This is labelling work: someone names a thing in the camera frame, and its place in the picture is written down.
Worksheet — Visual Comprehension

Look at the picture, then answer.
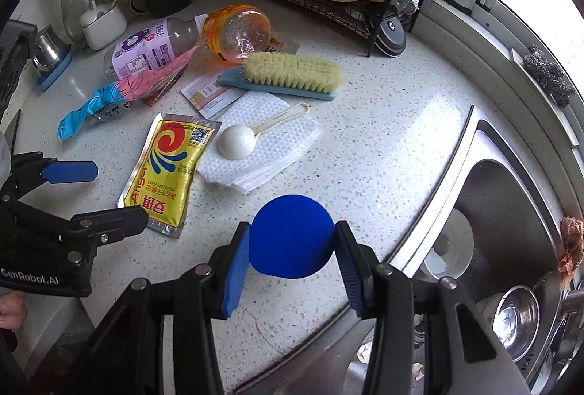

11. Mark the blue round lid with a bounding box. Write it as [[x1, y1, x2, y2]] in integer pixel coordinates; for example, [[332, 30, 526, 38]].
[[249, 194, 336, 279]]

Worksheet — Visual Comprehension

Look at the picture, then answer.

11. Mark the steel cup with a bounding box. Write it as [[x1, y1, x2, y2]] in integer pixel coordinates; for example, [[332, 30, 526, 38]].
[[31, 25, 69, 77]]

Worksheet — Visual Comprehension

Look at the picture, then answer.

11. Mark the blue coaster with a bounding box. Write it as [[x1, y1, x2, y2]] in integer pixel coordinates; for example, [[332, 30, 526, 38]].
[[35, 49, 74, 91]]

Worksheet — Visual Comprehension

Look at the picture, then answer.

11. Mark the pink and blue wrapper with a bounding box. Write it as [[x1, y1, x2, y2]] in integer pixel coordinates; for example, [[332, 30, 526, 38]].
[[56, 46, 198, 143]]

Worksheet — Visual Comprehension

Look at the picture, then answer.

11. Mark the white and orange packet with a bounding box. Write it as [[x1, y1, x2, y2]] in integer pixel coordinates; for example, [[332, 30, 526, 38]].
[[262, 35, 300, 58]]

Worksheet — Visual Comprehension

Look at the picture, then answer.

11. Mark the yellow yeast packet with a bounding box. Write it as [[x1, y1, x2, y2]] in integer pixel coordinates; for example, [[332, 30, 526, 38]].
[[117, 112, 223, 239]]

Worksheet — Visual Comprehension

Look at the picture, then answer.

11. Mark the person's left hand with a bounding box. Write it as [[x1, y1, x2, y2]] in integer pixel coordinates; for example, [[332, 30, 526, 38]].
[[0, 290, 29, 332]]

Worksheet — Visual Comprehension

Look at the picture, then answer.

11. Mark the grey steel wool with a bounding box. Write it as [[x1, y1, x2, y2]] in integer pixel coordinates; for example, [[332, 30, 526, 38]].
[[521, 45, 576, 108]]

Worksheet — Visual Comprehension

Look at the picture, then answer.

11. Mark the white lidded condiment pot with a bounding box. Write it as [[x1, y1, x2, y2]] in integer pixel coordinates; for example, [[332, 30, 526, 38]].
[[80, 0, 128, 50]]

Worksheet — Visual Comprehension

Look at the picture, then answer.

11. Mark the orange rag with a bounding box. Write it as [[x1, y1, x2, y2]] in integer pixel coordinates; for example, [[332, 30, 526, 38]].
[[557, 216, 584, 282]]

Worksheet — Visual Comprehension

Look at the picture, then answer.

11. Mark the brown wrapper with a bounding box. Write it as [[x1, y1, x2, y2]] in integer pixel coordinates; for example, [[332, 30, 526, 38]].
[[143, 67, 185, 106]]

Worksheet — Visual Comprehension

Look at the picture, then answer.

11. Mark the stack of white dishcloths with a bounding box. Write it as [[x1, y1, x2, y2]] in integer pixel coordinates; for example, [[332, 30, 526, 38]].
[[196, 90, 322, 195]]

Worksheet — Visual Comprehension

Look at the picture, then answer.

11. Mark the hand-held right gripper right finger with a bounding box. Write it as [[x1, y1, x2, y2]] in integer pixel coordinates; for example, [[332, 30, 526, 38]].
[[334, 220, 532, 395]]

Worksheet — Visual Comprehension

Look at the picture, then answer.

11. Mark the stainless steel sink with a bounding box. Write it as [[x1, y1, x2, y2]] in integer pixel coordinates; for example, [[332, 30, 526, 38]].
[[235, 105, 584, 395]]

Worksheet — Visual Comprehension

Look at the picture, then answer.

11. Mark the clear bottle with purple label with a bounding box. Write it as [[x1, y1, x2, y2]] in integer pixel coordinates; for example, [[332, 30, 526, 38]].
[[103, 16, 201, 83]]

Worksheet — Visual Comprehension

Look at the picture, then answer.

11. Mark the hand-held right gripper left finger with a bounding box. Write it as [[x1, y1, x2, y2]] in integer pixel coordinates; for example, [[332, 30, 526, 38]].
[[64, 222, 251, 395]]

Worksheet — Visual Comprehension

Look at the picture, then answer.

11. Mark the blue scrub brush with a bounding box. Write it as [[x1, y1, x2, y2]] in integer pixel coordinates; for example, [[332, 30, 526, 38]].
[[216, 51, 344, 101]]

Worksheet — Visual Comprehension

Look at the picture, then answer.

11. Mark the white and red paper sachet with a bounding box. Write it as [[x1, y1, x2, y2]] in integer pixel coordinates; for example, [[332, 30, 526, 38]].
[[180, 73, 247, 120]]

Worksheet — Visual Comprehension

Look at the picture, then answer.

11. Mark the black round lid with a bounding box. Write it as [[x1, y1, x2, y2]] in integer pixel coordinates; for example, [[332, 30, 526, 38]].
[[373, 14, 407, 58]]

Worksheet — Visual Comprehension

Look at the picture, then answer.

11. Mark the white plastic spoon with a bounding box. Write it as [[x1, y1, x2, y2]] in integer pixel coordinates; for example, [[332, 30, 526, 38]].
[[216, 102, 311, 161]]

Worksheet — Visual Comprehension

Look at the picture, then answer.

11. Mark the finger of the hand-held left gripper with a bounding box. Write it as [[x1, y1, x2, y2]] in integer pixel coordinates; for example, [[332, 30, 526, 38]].
[[0, 152, 99, 201], [68, 206, 150, 263]]

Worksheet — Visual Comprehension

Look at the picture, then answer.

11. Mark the steel bowl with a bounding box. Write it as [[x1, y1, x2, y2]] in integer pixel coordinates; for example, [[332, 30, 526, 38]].
[[479, 286, 541, 361]]

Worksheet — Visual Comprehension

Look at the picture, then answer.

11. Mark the orange plastic bottle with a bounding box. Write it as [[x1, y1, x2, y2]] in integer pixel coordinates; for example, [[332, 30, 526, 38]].
[[201, 4, 273, 65]]

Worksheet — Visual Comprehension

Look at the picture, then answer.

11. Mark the white bowl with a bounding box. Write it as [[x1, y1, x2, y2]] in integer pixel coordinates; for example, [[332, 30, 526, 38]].
[[419, 208, 475, 282]]

